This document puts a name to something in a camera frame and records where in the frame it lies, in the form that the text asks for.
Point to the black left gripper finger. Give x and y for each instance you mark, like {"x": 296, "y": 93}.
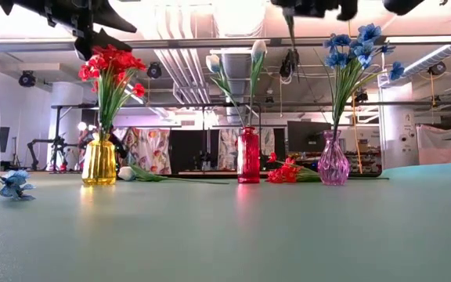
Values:
{"x": 114, "y": 15}
{"x": 100, "y": 39}

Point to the red artificial flower bunch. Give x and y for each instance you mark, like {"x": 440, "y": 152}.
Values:
{"x": 110, "y": 62}
{"x": 284, "y": 172}

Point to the blue artificial flower bunch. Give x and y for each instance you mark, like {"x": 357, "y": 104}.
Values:
{"x": 368, "y": 33}
{"x": 14, "y": 184}

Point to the white artificial tulip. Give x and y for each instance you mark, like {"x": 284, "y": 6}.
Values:
{"x": 258, "y": 51}
{"x": 125, "y": 173}
{"x": 213, "y": 63}

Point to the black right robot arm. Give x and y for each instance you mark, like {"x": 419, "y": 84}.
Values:
{"x": 403, "y": 6}

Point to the black background robot arm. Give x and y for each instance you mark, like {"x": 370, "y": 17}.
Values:
{"x": 57, "y": 147}

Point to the yellow glass vase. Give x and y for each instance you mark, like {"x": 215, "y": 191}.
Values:
{"x": 99, "y": 164}

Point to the pink ribbed glass vase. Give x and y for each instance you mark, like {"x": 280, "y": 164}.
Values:
{"x": 333, "y": 164}

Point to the red glass vase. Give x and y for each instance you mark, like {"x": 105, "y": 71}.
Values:
{"x": 248, "y": 156}

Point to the black hanging ceiling device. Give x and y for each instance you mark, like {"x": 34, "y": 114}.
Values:
{"x": 290, "y": 62}

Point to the black ceiling spotlight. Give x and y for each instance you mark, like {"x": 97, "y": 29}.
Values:
{"x": 27, "y": 79}
{"x": 154, "y": 71}
{"x": 437, "y": 68}

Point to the grey overhead beam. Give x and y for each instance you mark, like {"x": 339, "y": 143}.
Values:
{"x": 170, "y": 44}

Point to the plain white pillar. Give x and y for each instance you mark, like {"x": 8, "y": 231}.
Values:
{"x": 67, "y": 98}

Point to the large dark monitor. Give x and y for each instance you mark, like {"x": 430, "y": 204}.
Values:
{"x": 307, "y": 135}

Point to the black partition panel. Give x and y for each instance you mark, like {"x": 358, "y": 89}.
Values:
{"x": 190, "y": 149}

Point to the white pillar with sockets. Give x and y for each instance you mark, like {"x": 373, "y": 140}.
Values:
{"x": 399, "y": 129}

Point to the cluttered storage shelf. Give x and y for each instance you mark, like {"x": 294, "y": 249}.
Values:
{"x": 366, "y": 156}

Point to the pink white draped cloth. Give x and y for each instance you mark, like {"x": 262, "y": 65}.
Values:
{"x": 441, "y": 145}

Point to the black background rig frame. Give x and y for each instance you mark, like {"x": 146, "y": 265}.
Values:
{"x": 170, "y": 105}

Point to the silver ventilation duct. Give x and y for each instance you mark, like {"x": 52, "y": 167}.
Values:
{"x": 235, "y": 78}

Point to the white ribbed air duct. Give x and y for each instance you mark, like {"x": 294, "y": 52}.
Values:
{"x": 425, "y": 60}

